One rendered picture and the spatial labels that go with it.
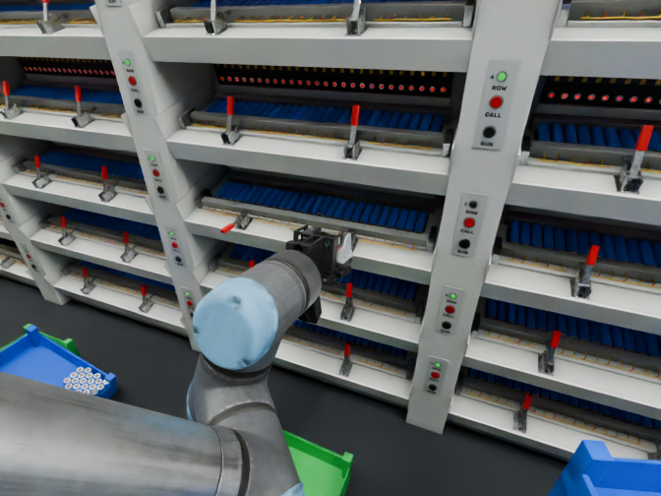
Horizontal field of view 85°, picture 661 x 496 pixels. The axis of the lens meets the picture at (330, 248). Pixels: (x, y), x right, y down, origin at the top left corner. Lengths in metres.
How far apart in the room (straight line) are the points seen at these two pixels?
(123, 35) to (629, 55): 0.84
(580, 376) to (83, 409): 0.84
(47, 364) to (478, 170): 1.24
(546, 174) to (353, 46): 0.37
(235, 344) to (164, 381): 0.85
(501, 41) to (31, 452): 0.64
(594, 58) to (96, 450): 0.67
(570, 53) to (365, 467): 0.90
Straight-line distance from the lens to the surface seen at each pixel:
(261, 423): 0.44
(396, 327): 0.88
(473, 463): 1.07
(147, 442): 0.32
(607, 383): 0.94
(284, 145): 0.76
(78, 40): 1.02
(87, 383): 1.24
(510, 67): 0.62
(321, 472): 1.00
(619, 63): 0.64
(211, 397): 0.47
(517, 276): 0.77
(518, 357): 0.90
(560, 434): 1.07
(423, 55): 0.63
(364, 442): 1.04
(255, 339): 0.39
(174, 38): 0.83
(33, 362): 1.38
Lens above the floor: 0.89
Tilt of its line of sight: 31 degrees down
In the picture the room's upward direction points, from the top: straight up
